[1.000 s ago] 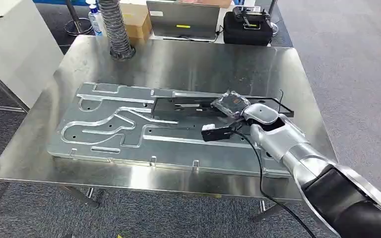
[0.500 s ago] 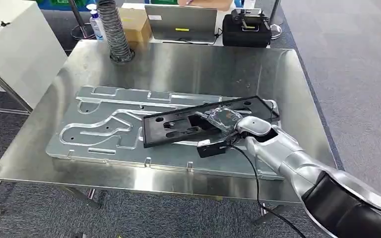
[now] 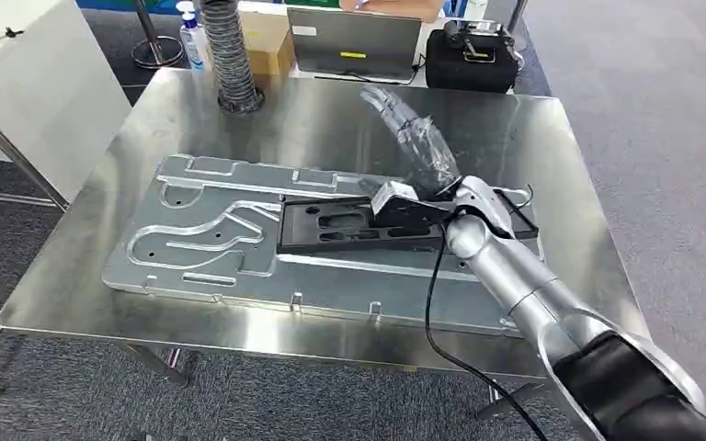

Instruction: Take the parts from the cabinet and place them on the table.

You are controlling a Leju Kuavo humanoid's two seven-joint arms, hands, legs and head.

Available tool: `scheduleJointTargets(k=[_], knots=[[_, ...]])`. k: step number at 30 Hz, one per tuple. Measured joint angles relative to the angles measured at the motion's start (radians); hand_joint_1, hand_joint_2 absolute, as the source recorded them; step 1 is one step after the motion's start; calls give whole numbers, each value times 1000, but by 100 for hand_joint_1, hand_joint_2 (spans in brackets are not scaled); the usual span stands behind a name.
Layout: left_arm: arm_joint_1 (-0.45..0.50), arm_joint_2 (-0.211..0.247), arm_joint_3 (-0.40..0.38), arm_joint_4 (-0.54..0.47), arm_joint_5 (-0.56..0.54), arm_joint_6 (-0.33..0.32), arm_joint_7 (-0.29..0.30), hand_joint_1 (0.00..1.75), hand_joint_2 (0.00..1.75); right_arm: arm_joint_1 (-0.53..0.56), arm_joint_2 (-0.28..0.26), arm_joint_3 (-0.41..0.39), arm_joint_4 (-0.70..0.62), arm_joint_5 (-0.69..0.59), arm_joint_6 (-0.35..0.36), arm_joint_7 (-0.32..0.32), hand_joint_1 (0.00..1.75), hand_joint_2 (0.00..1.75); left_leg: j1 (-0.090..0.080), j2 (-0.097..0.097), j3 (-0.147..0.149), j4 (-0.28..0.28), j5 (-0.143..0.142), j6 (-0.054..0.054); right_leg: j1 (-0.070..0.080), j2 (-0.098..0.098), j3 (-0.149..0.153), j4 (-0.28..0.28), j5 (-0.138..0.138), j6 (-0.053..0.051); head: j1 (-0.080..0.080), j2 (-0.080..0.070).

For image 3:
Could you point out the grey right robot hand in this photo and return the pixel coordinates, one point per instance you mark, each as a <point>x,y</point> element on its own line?
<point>423,146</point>

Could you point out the grey laptop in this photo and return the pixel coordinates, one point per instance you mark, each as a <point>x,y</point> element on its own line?
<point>353,45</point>

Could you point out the grey metal fixture plate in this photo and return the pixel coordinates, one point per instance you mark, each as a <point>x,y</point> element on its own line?
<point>207,201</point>

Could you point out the black plastic plate frame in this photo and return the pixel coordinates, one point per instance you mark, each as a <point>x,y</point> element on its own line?
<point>328,228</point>

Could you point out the black equipment bag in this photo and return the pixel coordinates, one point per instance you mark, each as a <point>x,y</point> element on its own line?
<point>469,67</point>

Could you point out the stainless steel table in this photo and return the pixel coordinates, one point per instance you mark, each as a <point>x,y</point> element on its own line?
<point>304,122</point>

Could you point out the white cabinet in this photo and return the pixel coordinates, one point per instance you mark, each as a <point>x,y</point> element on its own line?
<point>48,91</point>

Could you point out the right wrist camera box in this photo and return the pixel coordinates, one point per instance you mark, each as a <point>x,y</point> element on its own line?
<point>398,204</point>

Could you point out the round stanchion base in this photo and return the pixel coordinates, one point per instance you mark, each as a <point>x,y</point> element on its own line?
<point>158,52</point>

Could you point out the sanitizer pump bottle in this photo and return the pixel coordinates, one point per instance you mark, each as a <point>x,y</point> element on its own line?
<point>193,42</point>

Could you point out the brown cardboard box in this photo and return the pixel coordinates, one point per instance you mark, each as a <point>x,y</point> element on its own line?
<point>268,45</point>

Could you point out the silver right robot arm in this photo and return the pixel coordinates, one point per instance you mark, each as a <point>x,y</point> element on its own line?
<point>523,280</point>

